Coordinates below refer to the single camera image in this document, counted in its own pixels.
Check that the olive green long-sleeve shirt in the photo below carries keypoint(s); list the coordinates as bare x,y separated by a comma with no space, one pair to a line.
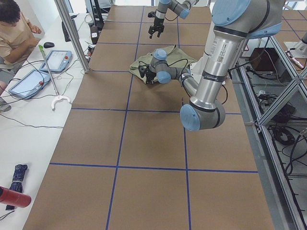
175,57

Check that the person in beige shirt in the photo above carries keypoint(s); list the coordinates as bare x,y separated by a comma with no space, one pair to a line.
17,39

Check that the folded dark blue umbrella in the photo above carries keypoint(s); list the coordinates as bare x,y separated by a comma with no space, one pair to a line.
17,179

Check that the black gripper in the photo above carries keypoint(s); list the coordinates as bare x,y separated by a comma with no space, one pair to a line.
150,74
158,22

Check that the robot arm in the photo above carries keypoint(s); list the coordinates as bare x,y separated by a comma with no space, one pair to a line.
182,10
233,21

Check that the black box under frame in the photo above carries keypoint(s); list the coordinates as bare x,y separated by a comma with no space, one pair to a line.
265,62

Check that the aluminium frame post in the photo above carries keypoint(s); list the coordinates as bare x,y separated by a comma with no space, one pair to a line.
65,16

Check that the black keyboard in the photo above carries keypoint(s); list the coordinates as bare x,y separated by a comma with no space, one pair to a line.
65,32

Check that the red cylindrical bottle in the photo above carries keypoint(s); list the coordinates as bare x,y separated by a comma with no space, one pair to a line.
13,198

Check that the white reacher grabber stick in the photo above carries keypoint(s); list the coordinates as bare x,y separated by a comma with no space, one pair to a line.
58,97

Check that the far blue teach pendant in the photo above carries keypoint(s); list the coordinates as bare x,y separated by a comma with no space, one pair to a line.
58,60

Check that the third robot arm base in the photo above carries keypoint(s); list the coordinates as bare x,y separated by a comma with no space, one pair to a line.
297,49

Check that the near blue teach pendant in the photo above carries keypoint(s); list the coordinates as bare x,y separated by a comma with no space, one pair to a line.
30,85

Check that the blue teach pendant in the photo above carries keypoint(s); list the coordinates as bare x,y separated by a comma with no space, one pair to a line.
58,60
30,85

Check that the aluminium frame structure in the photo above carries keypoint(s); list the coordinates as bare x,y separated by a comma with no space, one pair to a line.
276,104

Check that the black computer mouse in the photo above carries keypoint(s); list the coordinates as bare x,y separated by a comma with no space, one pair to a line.
48,45

